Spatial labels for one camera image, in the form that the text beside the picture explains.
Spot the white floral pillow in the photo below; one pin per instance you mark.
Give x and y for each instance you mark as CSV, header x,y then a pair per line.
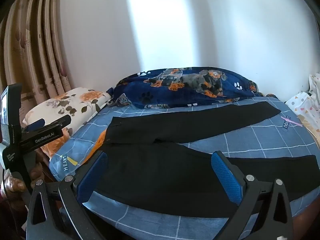
x,y
81,104

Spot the beige patterned curtain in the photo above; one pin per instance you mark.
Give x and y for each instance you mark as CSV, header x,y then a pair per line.
x,y
31,53

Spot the person's left hand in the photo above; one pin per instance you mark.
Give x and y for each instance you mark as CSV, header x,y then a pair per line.
x,y
12,188

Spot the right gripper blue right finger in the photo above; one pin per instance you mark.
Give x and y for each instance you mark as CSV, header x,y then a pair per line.
x,y
274,220

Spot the blue grid bed sheet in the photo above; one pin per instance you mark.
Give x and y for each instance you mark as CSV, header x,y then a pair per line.
x,y
276,147

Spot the blue dog print blanket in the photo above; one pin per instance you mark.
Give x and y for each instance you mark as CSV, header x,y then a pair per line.
x,y
181,87

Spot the black pants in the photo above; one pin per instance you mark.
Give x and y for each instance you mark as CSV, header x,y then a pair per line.
x,y
150,167

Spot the white patterned cloth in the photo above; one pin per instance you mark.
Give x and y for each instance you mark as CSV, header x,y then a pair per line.
x,y
306,107

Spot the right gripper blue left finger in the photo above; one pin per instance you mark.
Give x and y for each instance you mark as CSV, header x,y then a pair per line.
x,y
56,209

